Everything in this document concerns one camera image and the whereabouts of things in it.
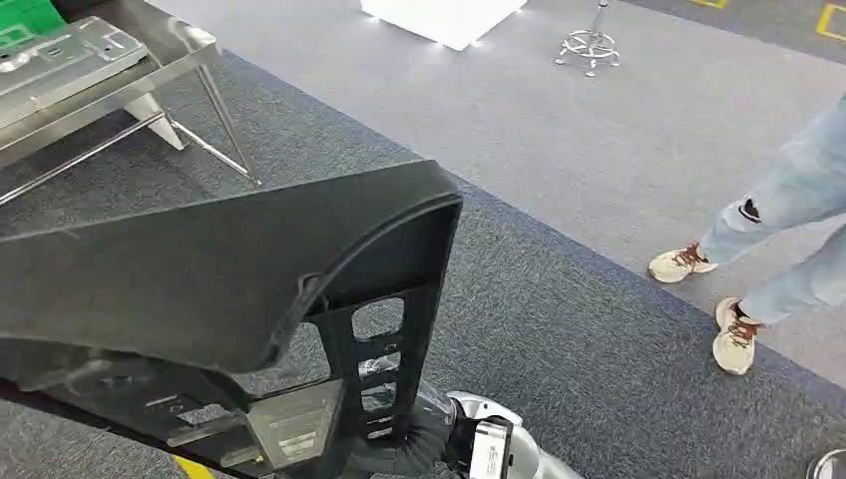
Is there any black plastic panel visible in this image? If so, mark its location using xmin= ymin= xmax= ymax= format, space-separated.
xmin=0 ymin=158 xmax=464 ymax=479

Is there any steel work table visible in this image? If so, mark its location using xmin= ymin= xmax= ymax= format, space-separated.
xmin=0 ymin=0 xmax=262 ymax=208

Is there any chrome stool base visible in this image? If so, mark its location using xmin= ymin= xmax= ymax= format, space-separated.
xmin=554 ymin=0 xmax=623 ymax=79

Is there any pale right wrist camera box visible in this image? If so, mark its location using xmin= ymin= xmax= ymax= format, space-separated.
xmin=467 ymin=418 xmax=515 ymax=479

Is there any stamped metal sheet part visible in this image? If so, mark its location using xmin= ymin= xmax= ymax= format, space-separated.
xmin=0 ymin=16 xmax=150 ymax=130

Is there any green plastic crate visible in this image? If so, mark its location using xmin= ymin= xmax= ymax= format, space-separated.
xmin=0 ymin=0 xmax=68 ymax=58

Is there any white block platform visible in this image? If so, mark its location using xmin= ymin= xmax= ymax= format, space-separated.
xmin=359 ymin=0 xmax=530 ymax=52

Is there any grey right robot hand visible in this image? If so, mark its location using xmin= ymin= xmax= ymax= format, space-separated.
xmin=348 ymin=355 xmax=460 ymax=479

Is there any person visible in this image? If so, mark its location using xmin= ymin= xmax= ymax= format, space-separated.
xmin=647 ymin=92 xmax=846 ymax=377

